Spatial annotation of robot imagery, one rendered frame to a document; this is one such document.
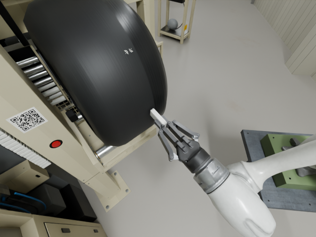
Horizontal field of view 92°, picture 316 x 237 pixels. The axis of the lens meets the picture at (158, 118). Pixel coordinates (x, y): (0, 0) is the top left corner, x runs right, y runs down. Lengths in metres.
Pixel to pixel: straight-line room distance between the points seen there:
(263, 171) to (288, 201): 0.61
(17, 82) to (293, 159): 0.77
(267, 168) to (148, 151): 1.34
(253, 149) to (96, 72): 1.08
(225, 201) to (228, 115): 1.83
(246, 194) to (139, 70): 0.42
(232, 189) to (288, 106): 2.41
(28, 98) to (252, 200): 0.65
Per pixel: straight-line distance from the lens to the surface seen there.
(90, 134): 1.02
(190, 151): 0.48
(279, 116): 2.57
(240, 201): 0.46
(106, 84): 0.43
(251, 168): 0.61
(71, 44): 0.45
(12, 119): 0.61
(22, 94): 0.57
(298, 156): 0.57
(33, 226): 0.85
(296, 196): 1.25
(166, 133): 0.48
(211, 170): 0.45
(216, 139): 1.95
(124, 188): 1.66
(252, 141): 1.27
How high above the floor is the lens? 1.61
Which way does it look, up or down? 54 degrees down
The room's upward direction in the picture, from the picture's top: straight up
